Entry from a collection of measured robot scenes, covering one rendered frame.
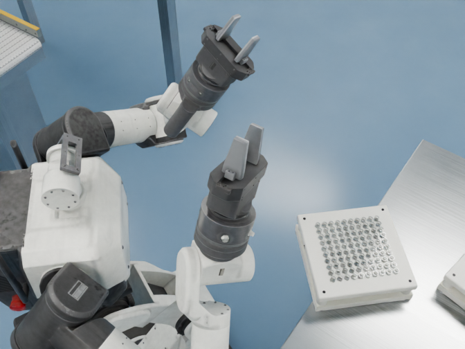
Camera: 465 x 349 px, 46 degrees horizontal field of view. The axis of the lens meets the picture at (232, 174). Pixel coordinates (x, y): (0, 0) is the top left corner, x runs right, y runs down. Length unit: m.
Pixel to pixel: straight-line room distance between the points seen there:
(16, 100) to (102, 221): 1.38
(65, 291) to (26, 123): 1.57
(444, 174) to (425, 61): 1.90
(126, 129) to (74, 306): 0.52
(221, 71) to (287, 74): 2.24
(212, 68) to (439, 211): 0.84
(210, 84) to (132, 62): 2.34
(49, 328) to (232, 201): 0.40
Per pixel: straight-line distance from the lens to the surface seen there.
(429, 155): 1.77
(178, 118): 1.13
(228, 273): 0.91
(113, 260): 1.09
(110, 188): 1.15
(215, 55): 1.07
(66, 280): 1.02
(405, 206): 1.63
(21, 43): 2.20
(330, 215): 1.47
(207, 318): 0.93
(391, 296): 1.43
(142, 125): 1.38
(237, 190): 0.77
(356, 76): 3.35
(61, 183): 1.01
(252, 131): 0.80
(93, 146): 1.24
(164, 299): 1.50
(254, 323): 2.34
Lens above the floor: 2.14
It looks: 51 degrees down
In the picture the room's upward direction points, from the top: straight up
